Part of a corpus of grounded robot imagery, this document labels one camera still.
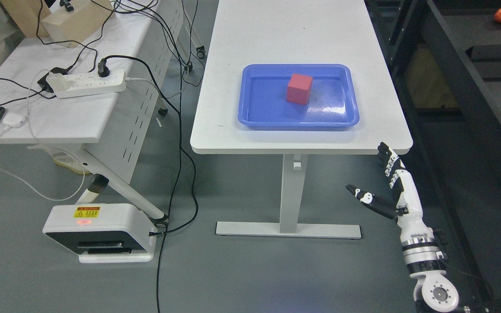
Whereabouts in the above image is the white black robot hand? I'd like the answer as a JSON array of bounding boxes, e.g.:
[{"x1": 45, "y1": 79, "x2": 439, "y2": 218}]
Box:
[{"x1": 346, "y1": 142, "x2": 435, "y2": 245}]

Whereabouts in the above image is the pink cube block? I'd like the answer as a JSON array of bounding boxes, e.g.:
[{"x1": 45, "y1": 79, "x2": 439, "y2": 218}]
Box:
[{"x1": 286, "y1": 73, "x2": 314, "y2": 106}]

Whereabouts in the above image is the black metal shelf right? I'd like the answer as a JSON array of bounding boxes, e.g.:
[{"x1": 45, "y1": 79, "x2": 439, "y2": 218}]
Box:
[{"x1": 366, "y1": 0, "x2": 501, "y2": 313}]

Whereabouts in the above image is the blue plastic tray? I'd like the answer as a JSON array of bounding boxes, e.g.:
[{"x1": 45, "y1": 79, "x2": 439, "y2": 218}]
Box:
[{"x1": 238, "y1": 64, "x2": 360, "y2": 130}]

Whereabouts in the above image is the white standing desk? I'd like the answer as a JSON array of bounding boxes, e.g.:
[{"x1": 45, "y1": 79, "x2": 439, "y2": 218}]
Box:
[{"x1": 190, "y1": 0, "x2": 412, "y2": 240}]

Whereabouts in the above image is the white floor device box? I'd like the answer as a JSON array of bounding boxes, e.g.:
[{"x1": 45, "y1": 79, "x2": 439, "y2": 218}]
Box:
[{"x1": 42, "y1": 203, "x2": 157, "y2": 263}]

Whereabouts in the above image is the white folding side table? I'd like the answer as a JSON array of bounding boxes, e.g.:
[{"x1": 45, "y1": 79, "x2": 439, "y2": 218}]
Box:
[{"x1": 0, "y1": 0, "x2": 186, "y2": 220}]

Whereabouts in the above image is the white power strip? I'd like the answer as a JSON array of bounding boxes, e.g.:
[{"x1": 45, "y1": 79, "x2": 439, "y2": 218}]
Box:
[{"x1": 46, "y1": 69, "x2": 127, "y2": 99}]

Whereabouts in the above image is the light wooden box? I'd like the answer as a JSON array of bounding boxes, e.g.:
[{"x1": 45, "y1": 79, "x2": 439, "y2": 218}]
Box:
[{"x1": 41, "y1": 0, "x2": 115, "y2": 48}]

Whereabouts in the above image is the white charger adapter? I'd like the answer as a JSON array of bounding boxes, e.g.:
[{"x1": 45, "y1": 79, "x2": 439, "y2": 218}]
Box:
[{"x1": 2, "y1": 112, "x2": 27, "y2": 128}]

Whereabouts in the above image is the black power cable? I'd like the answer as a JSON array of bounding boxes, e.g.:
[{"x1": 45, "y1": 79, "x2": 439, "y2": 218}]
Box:
[{"x1": 97, "y1": 55, "x2": 199, "y2": 313}]

